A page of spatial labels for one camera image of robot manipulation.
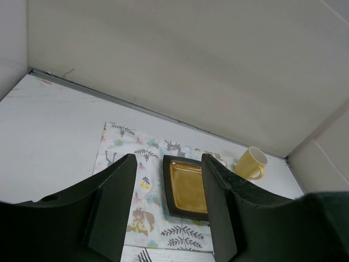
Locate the yellow ceramic mug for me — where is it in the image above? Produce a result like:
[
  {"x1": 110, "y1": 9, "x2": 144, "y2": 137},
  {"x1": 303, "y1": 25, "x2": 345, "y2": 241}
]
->
[{"x1": 234, "y1": 147, "x2": 268, "y2": 180}]

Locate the floral patterned cloth placemat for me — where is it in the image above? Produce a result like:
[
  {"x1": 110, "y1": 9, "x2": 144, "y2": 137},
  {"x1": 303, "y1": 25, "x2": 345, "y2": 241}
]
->
[{"x1": 92, "y1": 121, "x2": 238, "y2": 253}]

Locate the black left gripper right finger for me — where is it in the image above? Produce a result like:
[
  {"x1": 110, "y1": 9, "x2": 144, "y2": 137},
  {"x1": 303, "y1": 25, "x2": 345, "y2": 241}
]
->
[{"x1": 201, "y1": 154, "x2": 348, "y2": 261}]

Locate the square black yellow plate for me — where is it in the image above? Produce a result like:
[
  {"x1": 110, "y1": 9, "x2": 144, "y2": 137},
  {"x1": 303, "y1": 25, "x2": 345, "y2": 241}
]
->
[{"x1": 163, "y1": 155, "x2": 208, "y2": 221}]

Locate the fork with patterned handle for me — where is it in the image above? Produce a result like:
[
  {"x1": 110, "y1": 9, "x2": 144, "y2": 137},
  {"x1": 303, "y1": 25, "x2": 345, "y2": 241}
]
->
[{"x1": 137, "y1": 248, "x2": 152, "y2": 262}]

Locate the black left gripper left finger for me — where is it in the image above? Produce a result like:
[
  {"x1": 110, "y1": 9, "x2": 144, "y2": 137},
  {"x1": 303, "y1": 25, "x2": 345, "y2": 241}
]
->
[{"x1": 1, "y1": 154, "x2": 136, "y2": 261}]

